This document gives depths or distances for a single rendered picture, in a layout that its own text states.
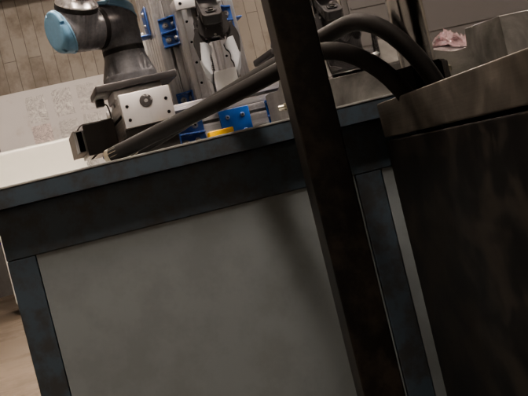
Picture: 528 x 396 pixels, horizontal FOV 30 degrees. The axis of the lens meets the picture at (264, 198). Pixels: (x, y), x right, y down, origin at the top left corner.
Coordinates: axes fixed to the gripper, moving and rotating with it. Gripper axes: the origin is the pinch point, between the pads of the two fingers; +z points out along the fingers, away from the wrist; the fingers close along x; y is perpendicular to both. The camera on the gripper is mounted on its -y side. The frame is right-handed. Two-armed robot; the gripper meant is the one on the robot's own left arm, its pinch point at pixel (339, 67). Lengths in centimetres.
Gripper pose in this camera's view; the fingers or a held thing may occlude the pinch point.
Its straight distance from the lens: 241.6
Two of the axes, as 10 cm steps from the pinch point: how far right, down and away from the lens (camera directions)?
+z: 2.4, 9.7, 0.3
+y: -1.3, 0.0, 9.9
